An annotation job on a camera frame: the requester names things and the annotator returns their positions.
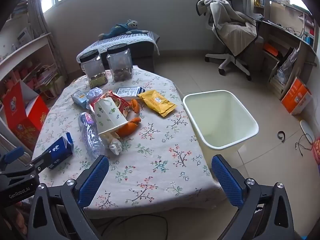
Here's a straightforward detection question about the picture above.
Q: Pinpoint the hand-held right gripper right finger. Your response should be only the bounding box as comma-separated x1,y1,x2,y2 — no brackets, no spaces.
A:
211,154,295,240

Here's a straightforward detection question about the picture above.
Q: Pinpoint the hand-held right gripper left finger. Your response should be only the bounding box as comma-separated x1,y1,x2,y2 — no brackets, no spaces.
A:
27,154,110,240

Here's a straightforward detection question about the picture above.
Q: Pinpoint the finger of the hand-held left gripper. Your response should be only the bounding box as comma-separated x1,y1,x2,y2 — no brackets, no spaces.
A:
0,151,52,179
0,146,25,167

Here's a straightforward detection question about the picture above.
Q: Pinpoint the blue milk carton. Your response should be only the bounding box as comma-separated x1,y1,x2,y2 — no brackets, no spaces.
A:
46,132,74,170

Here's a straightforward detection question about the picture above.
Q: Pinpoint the white tissue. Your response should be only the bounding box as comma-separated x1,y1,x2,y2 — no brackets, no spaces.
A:
106,130,123,155

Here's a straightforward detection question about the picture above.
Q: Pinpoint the clear plastic bottle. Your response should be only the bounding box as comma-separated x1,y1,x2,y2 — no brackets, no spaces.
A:
78,112,105,159

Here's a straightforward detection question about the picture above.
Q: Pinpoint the large orange peel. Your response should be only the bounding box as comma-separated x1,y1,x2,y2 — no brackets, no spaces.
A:
116,117,142,138

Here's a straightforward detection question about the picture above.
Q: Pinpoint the leaf print paper cup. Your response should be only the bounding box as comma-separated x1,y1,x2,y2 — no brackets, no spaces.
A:
93,97,128,135

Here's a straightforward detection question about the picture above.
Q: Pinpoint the white plastic bin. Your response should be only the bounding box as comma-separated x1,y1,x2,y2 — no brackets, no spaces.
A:
182,89,259,165

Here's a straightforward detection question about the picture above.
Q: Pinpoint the red snack wrapper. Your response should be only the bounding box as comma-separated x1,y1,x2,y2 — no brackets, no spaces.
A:
90,91,130,118

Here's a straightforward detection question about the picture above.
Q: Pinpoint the yellow snack packet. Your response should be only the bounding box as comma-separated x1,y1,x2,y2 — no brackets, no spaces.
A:
137,89,177,118

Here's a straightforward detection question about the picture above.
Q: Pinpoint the red gift bag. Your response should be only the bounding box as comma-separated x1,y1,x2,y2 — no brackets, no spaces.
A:
2,80,50,152

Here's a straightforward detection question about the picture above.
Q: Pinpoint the floral tablecloth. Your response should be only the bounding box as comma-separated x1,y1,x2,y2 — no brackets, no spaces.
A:
32,65,223,219

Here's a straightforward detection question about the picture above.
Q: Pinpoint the small blue white tissue packet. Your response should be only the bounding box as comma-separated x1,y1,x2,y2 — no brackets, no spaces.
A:
71,90,89,105

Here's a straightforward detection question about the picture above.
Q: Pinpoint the orange toy lobster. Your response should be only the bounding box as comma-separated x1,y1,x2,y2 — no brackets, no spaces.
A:
130,99,141,114

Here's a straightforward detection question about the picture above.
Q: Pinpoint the crumpled pale blue paper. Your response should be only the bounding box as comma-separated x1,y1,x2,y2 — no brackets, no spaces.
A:
86,87,103,109

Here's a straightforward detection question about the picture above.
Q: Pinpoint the white flat object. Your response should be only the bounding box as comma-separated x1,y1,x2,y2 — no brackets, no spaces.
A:
299,119,316,144

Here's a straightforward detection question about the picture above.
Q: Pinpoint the blue and white box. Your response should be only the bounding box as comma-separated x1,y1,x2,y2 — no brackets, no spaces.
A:
115,86,145,98

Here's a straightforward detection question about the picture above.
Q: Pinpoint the orange and white carton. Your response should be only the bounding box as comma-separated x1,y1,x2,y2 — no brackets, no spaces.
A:
281,77,312,115

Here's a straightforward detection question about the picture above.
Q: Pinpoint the clear jar with green contents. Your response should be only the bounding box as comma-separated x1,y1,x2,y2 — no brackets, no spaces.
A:
79,49,109,88

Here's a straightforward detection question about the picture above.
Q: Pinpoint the white bookshelf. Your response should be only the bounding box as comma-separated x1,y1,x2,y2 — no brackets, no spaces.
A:
0,32,67,110

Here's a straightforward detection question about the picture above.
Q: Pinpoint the white office chair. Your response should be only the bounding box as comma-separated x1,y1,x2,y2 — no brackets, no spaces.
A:
196,0,264,82

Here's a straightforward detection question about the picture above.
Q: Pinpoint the clear jar with brown nuts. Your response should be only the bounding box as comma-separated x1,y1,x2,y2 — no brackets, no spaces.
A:
106,43,133,82

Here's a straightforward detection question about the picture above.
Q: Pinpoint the clear plastic bag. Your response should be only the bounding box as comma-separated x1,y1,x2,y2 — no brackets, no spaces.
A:
276,47,300,85

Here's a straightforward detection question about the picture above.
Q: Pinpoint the dark bench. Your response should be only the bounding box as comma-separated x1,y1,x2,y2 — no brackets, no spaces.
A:
126,41,157,73

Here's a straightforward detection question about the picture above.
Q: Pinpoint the orange box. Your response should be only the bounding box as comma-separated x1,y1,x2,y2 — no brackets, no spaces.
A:
262,42,279,57

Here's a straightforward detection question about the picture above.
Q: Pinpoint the quilted striped cover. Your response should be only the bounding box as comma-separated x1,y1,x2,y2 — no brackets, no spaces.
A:
76,30,160,64

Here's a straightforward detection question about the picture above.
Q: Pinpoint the wooden desk with shelves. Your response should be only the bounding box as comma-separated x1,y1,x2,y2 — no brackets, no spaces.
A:
252,0,318,100

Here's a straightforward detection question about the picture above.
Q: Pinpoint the blue stuffed monkey toy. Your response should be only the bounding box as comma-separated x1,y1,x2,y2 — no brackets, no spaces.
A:
98,19,148,40

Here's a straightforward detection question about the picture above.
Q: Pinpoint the beige blanket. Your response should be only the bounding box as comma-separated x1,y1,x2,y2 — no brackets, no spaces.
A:
196,0,258,55

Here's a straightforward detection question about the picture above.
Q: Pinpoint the thin black cable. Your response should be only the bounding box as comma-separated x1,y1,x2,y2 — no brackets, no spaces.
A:
295,134,313,157

